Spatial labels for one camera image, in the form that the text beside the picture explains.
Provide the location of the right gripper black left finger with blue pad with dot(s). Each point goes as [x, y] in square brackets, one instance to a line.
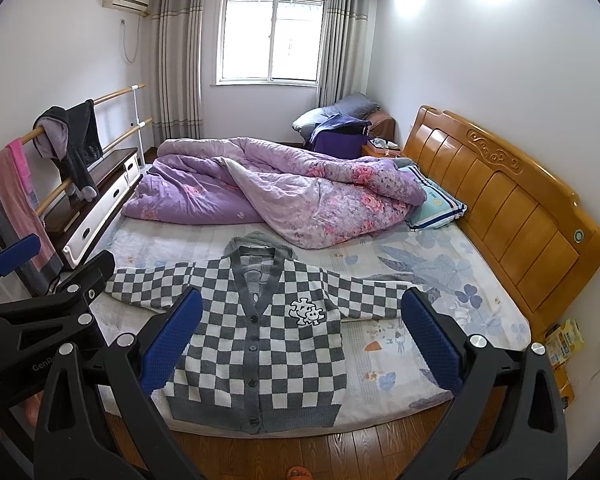
[73, 439]

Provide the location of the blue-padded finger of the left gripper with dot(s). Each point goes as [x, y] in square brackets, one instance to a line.
[15, 255]

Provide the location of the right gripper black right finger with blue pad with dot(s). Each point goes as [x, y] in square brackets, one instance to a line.
[506, 419]

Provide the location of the grey white checkered cardigan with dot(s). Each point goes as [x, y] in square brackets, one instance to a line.
[290, 341]

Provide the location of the pink towel on rack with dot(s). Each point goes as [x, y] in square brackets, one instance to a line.
[18, 217]

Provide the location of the white dark-top drawer cabinet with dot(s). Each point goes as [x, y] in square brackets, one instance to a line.
[74, 228]

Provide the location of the dark jacket on rack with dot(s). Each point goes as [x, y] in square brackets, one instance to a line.
[70, 140]

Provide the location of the blue striped pillow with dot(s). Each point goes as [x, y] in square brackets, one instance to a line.
[440, 207]

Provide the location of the purple floral quilt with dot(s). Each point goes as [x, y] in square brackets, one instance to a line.
[312, 200]

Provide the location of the wooden bedside table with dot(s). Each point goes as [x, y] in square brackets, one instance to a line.
[379, 147]

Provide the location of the left grey curtain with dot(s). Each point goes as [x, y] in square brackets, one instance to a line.
[174, 61]

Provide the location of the grey curtain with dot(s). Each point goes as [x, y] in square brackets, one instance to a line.
[343, 51]
[174, 61]

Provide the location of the dark purple blanket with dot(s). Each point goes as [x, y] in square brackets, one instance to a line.
[340, 136]

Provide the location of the grey blue pillow pile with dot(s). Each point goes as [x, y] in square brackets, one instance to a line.
[357, 105]

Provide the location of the right grey curtain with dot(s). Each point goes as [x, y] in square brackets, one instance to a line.
[343, 51]

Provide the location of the yellow package by wall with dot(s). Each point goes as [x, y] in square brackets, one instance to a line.
[563, 341]

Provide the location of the window with white frame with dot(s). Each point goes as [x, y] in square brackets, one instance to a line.
[270, 42]

